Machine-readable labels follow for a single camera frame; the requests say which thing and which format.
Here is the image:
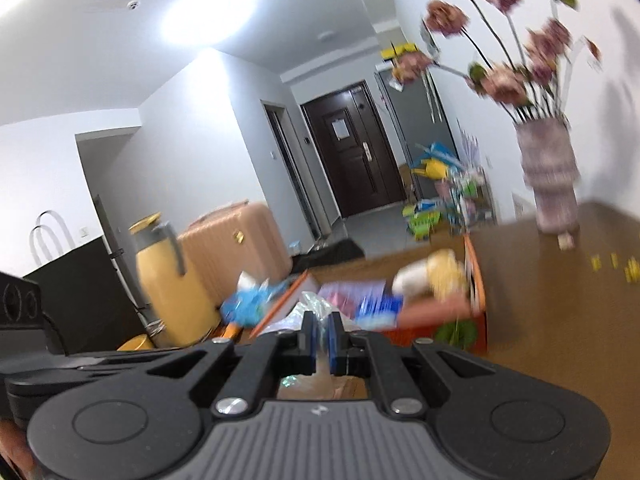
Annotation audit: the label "scattered yellow crumbs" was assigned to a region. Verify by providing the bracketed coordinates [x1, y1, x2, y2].
[590, 252, 640, 283]

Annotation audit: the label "dark brown entrance door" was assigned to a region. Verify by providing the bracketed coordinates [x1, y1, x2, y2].
[300, 80, 408, 218]

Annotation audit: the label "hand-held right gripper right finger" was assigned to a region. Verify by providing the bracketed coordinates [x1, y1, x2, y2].
[327, 311, 498, 417]

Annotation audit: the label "grey refrigerator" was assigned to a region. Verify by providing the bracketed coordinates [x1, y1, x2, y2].
[375, 62, 461, 201]

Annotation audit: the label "yellow plush toy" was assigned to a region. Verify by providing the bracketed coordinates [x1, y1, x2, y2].
[425, 250, 468, 301]

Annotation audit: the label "black cabinet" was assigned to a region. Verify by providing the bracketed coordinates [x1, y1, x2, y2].
[22, 235, 151, 356]

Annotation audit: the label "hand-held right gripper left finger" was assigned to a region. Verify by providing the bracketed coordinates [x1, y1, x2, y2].
[145, 311, 318, 417]

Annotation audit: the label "yellow box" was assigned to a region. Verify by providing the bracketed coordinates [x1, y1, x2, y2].
[380, 42, 421, 61]

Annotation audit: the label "blue tissue pack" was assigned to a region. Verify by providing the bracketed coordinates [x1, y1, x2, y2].
[220, 272, 291, 331]

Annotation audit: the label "white plush toy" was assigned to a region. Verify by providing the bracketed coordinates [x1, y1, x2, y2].
[391, 262, 431, 295]

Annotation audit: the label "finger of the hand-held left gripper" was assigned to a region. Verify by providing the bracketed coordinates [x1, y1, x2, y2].
[47, 346, 216, 378]

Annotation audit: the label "colourful toy rack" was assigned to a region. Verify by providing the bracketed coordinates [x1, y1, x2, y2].
[400, 140, 498, 241]

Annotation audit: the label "yellow thermos jug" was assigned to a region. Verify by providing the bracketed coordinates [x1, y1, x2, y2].
[129, 212, 223, 348]

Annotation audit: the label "grey textured vase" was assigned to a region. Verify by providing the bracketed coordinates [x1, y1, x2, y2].
[515, 117, 582, 235]

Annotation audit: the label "person's left hand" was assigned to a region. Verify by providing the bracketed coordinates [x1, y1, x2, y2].
[0, 420, 33, 480]

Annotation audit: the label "dark side door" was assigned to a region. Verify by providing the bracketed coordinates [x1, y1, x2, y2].
[262, 102, 321, 241]

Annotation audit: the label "round ceiling light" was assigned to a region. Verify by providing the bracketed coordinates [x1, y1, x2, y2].
[160, 0, 258, 46]

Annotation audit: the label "red cardboard box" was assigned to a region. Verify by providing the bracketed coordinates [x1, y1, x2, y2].
[247, 234, 490, 353]

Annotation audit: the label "yellow cup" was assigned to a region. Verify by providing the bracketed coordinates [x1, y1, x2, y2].
[116, 334, 157, 352]

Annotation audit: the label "dried pink roses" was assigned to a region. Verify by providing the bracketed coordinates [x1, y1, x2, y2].
[392, 0, 603, 123]

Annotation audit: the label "black floor mat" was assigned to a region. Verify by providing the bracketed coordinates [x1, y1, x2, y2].
[290, 240, 366, 273]

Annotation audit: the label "pink suitcase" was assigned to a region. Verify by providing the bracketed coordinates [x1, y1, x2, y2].
[177, 201, 293, 306]

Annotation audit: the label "white wire frame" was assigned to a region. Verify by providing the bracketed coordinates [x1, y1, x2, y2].
[30, 210, 76, 266]

